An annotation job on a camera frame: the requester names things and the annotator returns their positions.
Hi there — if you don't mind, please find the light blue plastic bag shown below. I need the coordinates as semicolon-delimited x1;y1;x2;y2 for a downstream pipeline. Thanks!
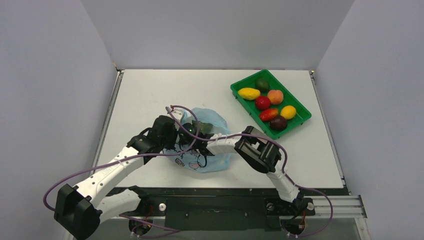
168;107;230;173

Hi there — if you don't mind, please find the red orange fake mango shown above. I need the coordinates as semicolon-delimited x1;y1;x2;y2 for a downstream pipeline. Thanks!
259;108;279;122

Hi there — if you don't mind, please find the dark brown fake fruit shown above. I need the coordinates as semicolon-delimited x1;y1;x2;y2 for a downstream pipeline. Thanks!
269;115;288;131

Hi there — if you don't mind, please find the orange fake peach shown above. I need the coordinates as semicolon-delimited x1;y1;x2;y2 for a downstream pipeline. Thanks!
267;89;284;105

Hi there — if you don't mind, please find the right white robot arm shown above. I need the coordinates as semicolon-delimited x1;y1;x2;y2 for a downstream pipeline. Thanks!
178;123;315;214

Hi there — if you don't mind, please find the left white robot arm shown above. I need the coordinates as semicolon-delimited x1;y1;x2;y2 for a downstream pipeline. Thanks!
53;113;184;240

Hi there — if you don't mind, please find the yellow fake mango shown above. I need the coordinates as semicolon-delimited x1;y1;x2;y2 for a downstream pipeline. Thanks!
237;87;261;101

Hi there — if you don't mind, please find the red fake apple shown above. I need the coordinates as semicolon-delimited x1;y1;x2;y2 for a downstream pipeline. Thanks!
255;95;271;111

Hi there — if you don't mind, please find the dark green fake avocado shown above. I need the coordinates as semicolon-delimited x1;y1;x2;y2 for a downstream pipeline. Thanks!
254;78;270;93

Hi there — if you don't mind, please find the yellow fake lemon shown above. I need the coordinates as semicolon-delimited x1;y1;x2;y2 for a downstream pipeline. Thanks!
280;105;297;120

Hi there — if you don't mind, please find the green plastic tray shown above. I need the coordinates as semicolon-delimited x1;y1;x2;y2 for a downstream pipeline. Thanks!
230;69;312;140

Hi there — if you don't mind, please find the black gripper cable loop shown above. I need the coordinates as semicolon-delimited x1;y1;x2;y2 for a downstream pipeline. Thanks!
190;149;209;170

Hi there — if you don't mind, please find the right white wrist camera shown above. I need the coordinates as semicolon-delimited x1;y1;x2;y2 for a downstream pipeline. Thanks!
170;108;188;125

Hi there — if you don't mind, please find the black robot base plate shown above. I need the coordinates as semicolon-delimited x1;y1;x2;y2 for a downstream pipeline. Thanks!
105;186;316;232

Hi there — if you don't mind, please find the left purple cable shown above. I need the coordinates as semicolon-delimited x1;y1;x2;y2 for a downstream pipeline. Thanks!
43;119;203;240

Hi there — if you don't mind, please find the aluminium frame rail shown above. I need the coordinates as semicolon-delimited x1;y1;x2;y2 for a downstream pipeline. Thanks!
68;194;368;220

